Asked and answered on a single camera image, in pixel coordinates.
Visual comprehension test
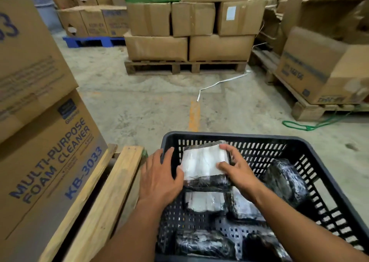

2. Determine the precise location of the green rope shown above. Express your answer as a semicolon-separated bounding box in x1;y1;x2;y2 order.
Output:
282;112;356;132

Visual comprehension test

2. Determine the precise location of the stack of brown cardboard boxes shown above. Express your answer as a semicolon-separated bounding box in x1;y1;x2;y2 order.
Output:
123;0;266;62

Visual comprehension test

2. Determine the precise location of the weathered wooden pallet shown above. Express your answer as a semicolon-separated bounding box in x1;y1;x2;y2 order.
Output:
249;49;369;122

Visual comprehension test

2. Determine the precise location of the black plastic slotted crate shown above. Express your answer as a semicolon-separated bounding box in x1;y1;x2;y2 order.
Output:
155;131;369;262

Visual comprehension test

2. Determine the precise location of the light wooden pallet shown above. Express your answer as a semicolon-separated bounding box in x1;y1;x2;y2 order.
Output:
39;144;145;262

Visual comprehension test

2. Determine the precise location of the white plastic strap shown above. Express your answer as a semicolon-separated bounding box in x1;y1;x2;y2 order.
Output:
197;70;252;102

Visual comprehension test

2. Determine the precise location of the dark wooden pallet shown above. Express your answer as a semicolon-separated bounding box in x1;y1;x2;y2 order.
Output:
124;58;248;76

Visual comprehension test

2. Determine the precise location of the stack of boxes with handholes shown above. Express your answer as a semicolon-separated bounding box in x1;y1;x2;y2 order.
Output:
45;0;130;38

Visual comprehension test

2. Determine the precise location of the pile of plastic wrapped packets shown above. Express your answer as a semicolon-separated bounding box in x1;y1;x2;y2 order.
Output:
175;158;309;262

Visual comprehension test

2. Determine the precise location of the person's right forearm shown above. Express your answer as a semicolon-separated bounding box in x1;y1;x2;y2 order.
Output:
250;184;369;262

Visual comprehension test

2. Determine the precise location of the tilted brown cardboard box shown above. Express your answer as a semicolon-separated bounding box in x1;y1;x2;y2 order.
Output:
276;26;369;106

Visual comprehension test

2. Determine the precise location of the person's right hand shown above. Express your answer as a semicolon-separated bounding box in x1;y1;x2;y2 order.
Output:
216;143;264;205

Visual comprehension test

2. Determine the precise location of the person's left hand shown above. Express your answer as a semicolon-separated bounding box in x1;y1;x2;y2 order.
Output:
138;147;185;211

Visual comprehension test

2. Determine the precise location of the cardboard box with blue print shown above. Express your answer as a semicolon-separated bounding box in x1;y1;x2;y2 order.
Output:
0;89;109;262

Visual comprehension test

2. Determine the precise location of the heap of torn cardboard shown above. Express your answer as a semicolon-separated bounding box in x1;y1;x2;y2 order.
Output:
250;0;369;55

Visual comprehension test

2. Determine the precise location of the blue plastic pallet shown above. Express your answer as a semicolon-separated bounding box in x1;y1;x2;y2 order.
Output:
62;36;126;48

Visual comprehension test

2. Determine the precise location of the person's left forearm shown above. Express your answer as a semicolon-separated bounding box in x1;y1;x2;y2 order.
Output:
92;198;173;262

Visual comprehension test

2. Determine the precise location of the large plain cardboard box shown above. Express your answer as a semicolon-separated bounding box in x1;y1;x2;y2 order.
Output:
0;0;79;144

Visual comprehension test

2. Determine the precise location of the plastic white packet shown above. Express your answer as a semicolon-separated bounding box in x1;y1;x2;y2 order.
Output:
180;140;233;192

